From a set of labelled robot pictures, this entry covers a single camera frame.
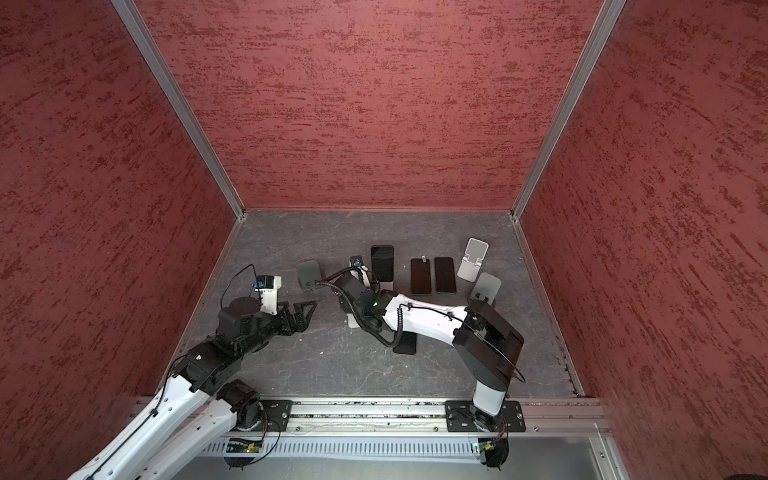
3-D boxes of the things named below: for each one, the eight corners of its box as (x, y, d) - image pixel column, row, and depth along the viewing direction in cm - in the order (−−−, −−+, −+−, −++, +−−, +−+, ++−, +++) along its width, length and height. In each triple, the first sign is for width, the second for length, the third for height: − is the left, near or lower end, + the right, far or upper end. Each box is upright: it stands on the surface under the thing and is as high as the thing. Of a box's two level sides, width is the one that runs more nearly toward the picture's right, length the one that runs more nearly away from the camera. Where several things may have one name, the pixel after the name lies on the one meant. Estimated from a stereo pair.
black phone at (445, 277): (436, 292, 100) (437, 289, 99) (433, 260, 109) (433, 257, 107) (457, 292, 100) (458, 289, 99) (452, 260, 109) (453, 257, 107)
